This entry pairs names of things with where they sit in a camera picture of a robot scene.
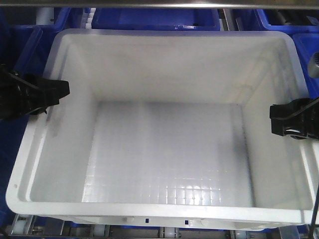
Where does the blue bin rear right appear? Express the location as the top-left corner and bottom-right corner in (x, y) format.
(254, 8), (319, 34)

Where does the white translucent plastic bin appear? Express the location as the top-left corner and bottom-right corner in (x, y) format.
(6, 29), (319, 231)

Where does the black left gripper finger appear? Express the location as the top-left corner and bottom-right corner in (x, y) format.
(42, 79), (70, 100)

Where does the blue plastic bin left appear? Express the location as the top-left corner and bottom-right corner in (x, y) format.
(0, 12), (43, 226)

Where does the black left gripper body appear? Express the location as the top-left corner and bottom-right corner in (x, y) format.
(0, 66), (59, 120)

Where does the steel top shelf bar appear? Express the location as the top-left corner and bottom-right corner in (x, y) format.
(0, 0), (319, 9)

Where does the blue bin rear left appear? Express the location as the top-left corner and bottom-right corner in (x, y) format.
(35, 7), (89, 30)

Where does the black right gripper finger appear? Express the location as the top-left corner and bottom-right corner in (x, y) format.
(270, 102), (301, 119)

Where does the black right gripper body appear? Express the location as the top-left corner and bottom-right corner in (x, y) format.
(271, 98), (319, 139)

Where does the blue bin behind centre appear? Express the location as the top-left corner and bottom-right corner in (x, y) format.
(91, 8), (221, 31)

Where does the blue bin right front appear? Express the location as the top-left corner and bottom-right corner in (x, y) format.
(293, 33), (319, 98)

